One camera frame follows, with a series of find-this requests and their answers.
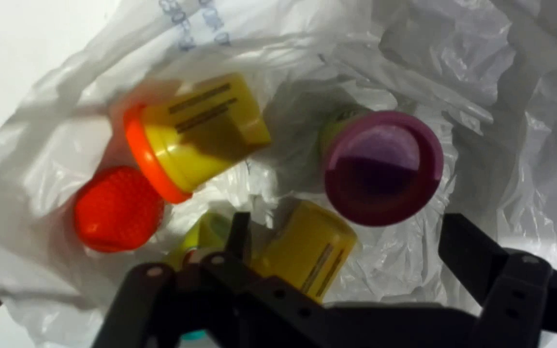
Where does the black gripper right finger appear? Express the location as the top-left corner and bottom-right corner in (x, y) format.
(437, 212), (557, 348)

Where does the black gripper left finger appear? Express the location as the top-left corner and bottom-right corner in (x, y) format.
(90, 212), (357, 348)

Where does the white plastic bag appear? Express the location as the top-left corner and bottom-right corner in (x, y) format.
(0, 0), (557, 348)

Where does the green plastic cup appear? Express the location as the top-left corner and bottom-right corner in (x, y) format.
(173, 198), (361, 306)

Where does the orange round toy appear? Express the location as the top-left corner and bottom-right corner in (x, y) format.
(71, 165), (166, 256)

